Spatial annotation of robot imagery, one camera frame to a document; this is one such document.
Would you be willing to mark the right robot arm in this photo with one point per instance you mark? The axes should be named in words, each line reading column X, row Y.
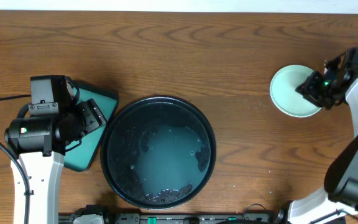
column 339, row 195

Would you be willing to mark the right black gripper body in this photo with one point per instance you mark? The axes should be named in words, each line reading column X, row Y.
column 312, row 89

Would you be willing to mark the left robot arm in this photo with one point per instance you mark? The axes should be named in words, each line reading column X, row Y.
column 55, row 136

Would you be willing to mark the teal plate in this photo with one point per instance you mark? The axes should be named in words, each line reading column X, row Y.
column 284, row 96

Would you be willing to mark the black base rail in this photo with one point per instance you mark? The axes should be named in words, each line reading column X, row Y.
column 101, row 214

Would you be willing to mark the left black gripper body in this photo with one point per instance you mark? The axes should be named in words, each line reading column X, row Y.
column 92, row 115

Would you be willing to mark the rectangular black water tray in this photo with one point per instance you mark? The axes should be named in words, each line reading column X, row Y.
column 80, row 158

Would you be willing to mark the round black serving tray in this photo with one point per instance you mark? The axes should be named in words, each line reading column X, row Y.
column 158, row 152

